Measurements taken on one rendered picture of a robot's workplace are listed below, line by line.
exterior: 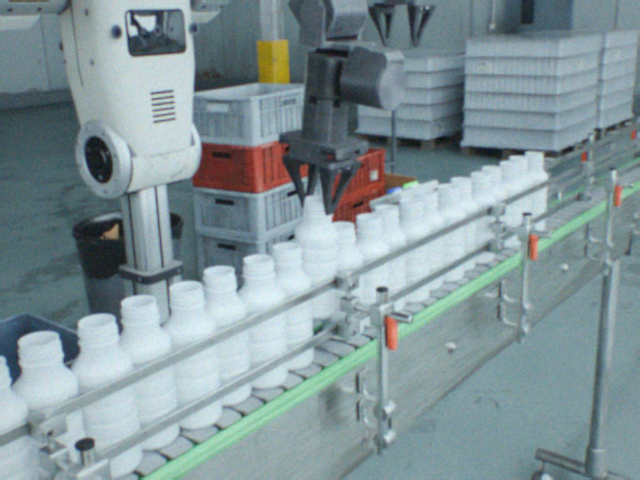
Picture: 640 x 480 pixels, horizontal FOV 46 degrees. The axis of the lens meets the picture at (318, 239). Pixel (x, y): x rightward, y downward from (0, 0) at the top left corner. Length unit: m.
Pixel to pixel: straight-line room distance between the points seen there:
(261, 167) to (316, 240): 2.50
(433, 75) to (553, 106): 1.41
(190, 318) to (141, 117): 0.73
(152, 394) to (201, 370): 0.06
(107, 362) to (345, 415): 0.41
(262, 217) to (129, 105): 2.08
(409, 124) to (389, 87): 7.51
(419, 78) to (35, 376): 7.68
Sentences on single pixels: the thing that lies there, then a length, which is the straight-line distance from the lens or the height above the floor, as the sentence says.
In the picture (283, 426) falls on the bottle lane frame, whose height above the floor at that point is 0.96.
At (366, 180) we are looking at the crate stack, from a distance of 4.40.
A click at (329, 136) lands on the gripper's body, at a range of 0.94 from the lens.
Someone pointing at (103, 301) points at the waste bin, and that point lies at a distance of 3.15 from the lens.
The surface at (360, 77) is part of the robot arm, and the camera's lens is 0.89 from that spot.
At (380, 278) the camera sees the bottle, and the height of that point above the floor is 1.08.
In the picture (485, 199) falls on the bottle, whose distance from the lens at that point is 1.38.
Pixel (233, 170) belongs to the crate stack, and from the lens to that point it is 3.53.
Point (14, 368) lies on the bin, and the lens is 1.48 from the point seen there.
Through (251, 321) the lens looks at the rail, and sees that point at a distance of 0.89.
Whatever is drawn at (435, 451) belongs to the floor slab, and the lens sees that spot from 2.71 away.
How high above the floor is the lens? 1.45
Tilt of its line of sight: 17 degrees down
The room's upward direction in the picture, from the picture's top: 2 degrees counter-clockwise
